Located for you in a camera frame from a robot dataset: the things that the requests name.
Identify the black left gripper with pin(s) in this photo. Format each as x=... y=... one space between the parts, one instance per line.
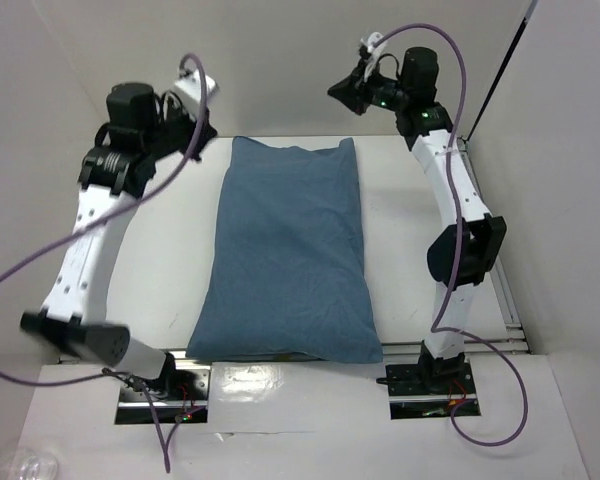
x=207 y=133

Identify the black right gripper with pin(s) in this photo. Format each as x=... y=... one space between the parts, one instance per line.
x=352 y=91

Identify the blue fabric pillowcase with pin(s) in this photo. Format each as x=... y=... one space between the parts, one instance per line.
x=288 y=274

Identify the cream yellow foam pillow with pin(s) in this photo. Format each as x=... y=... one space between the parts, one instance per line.
x=287 y=357

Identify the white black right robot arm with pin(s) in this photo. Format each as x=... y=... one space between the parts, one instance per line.
x=471 y=237

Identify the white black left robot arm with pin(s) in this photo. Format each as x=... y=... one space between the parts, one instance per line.
x=143 y=128

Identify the clear plastic object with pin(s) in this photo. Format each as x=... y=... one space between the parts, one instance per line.
x=25 y=463

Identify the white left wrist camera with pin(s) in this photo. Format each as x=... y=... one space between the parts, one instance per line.
x=188 y=89

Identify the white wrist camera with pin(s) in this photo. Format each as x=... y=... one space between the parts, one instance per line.
x=188 y=89
x=370 y=51

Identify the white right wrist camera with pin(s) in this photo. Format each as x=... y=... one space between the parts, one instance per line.
x=370 y=51

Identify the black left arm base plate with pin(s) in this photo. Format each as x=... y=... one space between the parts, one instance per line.
x=185 y=401

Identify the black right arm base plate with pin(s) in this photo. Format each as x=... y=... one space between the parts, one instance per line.
x=413 y=397

